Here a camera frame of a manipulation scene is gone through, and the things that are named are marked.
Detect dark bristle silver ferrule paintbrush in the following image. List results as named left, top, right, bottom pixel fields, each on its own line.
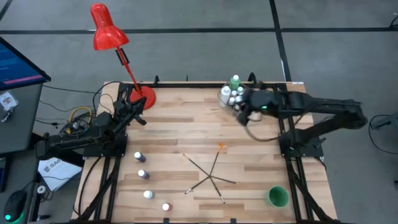
left=184, top=176, right=211, bottom=195

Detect black computer mouse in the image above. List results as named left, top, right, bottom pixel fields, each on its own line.
left=2, top=190, right=28, bottom=223

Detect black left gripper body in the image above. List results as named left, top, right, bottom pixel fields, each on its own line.
left=114, top=99, right=141, bottom=125

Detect computer monitor blue screen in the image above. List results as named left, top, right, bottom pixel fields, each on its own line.
left=0, top=36, right=52, bottom=91

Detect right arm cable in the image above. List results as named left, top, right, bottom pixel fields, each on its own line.
left=243, top=123, right=282, bottom=143

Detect metal keys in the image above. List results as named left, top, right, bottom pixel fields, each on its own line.
left=1, top=107, right=15, bottom=123

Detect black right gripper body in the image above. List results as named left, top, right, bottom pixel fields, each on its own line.
left=245, top=90, right=280, bottom=119

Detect red desk lamp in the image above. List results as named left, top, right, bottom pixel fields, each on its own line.
left=90, top=2, right=157, bottom=111

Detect green plastic cup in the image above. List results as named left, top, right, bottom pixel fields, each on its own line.
left=264, top=185, right=290, bottom=208

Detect white card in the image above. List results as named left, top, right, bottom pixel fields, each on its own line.
left=0, top=91, right=19, bottom=112

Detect large white paint bottle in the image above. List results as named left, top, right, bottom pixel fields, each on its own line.
left=220, top=85, right=232, bottom=108

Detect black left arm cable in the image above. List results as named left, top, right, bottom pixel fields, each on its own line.
left=92, top=80, right=131, bottom=118

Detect large green paint bottle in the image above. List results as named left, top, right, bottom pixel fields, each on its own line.
left=229, top=74, right=241, bottom=91

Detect white printed booklet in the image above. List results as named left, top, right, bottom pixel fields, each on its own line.
left=37, top=157, right=83, bottom=192

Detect black desk bar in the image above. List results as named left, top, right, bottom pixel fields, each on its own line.
left=29, top=132, right=85, bottom=167

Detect crossed paint brushes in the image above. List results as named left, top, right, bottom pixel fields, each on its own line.
left=210, top=176, right=226, bottom=205

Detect clear plastic bin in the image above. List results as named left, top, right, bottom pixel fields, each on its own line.
left=217, top=76, right=275, bottom=126

